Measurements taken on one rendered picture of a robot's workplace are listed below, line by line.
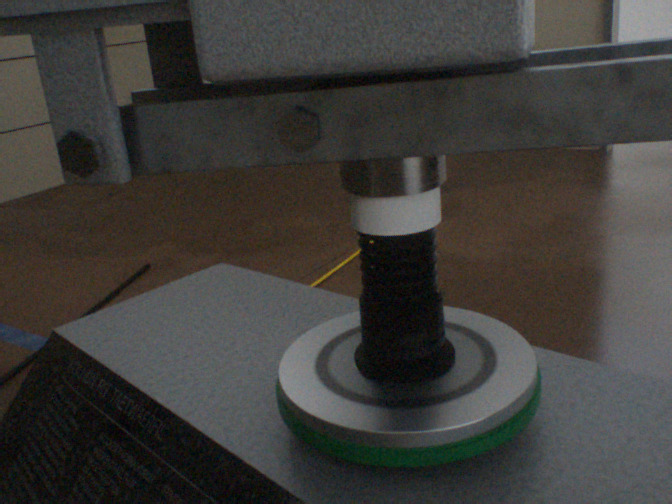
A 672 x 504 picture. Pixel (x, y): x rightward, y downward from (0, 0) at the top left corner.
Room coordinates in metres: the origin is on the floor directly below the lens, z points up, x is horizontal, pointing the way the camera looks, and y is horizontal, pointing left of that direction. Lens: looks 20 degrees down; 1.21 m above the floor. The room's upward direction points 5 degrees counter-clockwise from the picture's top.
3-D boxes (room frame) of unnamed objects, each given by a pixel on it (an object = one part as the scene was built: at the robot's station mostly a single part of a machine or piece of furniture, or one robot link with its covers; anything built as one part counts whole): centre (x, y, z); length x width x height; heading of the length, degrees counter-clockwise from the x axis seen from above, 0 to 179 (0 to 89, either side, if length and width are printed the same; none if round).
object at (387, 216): (0.52, -0.05, 1.06); 0.07 x 0.07 x 0.04
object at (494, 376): (0.52, -0.05, 0.92); 0.21 x 0.21 x 0.01
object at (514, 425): (0.52, -0.05, 0.91); 0.22 x 0.22 x 0.04
